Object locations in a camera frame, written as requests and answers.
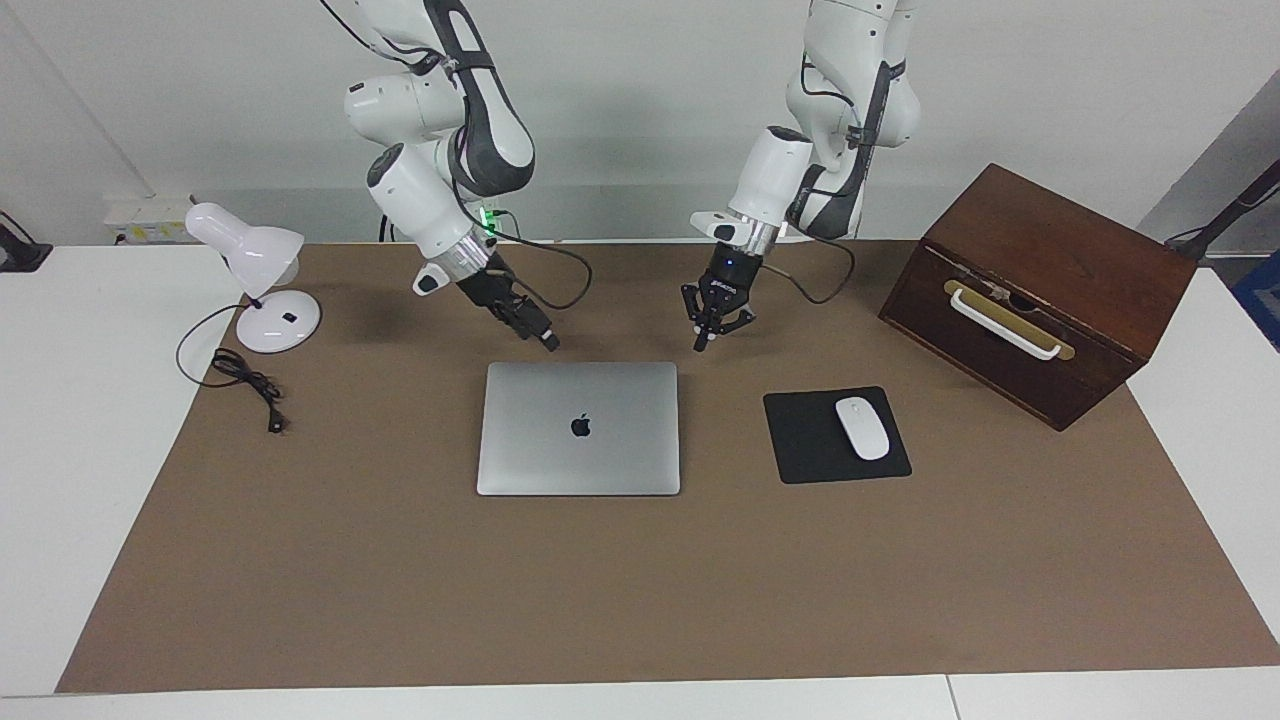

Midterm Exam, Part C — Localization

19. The gold handle backing plate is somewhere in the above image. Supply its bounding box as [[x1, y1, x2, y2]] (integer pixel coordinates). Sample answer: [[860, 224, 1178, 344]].
[[943, 279, 1077, 362]]

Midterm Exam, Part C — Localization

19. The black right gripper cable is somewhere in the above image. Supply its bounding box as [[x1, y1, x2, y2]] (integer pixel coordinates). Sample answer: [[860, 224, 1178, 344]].
[[480, 205, 594, 311]]

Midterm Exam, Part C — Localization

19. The black lamp power cable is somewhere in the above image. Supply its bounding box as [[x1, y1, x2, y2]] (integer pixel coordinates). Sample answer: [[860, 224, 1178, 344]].
[[176, 303, 289, 435]]

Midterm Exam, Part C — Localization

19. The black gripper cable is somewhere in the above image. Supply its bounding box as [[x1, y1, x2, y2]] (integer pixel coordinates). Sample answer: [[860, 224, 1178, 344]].
[[480, 205, 594, 311], [765, 238, 857, 305]]

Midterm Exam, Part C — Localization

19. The white desk lamp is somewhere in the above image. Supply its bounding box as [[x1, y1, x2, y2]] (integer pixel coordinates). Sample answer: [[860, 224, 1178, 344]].
[[184, 202, 323, 354]]

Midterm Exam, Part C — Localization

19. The white power strip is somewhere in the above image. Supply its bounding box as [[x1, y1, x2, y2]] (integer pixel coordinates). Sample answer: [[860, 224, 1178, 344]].
[[105, 195, 196, 246]]

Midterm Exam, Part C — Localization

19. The black stand pole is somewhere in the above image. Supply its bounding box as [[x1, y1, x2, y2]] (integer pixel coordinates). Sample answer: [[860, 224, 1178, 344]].
[[1165, 158, 1280, 263]]

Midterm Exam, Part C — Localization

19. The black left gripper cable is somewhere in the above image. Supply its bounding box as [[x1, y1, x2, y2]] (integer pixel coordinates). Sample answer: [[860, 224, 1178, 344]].
[[765, 238, 857, 305]]

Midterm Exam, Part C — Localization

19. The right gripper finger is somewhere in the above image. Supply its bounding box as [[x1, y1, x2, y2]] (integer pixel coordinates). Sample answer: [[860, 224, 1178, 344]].
[[492, 303, 551, 351], [505, 288, 561, 351]]

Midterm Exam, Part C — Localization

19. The white computer mouse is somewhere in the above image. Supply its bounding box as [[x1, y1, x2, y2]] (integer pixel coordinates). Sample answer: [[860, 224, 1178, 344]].
[[835, 396, 891, 462]]

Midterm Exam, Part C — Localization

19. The black mouse pad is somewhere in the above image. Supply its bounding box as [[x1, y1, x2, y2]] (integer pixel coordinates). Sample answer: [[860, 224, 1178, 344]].
[[763, 386, 913, 486]]

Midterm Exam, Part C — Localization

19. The blue object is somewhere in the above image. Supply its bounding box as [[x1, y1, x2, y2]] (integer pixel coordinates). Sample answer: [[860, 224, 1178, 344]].
[[1232, 250, 1280, 351]]

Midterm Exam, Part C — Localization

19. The silver apple laptop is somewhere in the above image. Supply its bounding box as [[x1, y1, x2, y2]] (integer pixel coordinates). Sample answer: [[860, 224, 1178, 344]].
[[476, 361, 682, 498]]

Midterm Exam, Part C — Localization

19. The brown table mat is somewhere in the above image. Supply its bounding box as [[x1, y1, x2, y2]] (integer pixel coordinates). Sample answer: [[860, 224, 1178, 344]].
[[55, 240, 1280, 694]]

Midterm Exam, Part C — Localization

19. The black clamp mount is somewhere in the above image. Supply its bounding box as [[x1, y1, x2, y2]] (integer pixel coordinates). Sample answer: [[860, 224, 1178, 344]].
[[0, 212, 53, 273]]

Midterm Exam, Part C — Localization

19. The white box handle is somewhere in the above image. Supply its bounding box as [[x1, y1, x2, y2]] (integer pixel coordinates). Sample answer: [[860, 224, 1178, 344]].
[[948, 288, 1063, 361]]

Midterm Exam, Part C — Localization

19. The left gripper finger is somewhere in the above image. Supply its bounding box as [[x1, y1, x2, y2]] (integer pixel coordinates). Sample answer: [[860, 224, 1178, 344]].
[[682, 285, 713, 353], [704, 308, 757, 351]]

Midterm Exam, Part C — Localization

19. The dark brown wooden box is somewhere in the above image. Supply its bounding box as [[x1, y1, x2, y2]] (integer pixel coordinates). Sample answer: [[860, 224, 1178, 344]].
[[878, 163, 1198, 432]]

